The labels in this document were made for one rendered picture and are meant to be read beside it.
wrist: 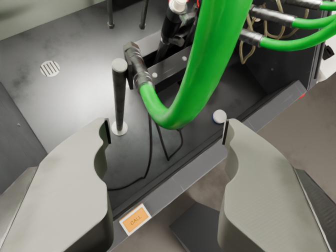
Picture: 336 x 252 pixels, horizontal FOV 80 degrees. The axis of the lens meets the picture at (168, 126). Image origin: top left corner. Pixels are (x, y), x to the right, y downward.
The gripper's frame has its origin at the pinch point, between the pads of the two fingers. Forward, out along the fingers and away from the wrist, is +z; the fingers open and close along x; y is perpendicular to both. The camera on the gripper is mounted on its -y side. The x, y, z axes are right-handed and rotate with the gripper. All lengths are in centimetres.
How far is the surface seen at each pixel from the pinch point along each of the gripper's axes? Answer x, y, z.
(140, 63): -2.9, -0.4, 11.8
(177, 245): 7, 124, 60
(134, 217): -5.8, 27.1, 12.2
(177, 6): 1.3, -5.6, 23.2
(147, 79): -1.9, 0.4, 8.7
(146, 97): -1.8, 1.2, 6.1
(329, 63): 43, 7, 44
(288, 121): 100, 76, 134
